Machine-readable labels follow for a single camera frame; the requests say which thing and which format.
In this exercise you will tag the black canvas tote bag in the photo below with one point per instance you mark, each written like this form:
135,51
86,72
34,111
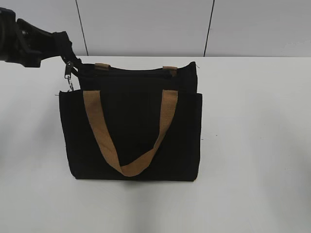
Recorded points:
138,125

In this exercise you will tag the metal zipper pull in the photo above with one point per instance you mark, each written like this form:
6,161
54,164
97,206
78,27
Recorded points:
67,75

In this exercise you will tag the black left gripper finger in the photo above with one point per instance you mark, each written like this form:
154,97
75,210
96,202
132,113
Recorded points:
33,57
33,33

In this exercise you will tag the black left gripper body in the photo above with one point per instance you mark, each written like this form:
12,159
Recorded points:
13,48

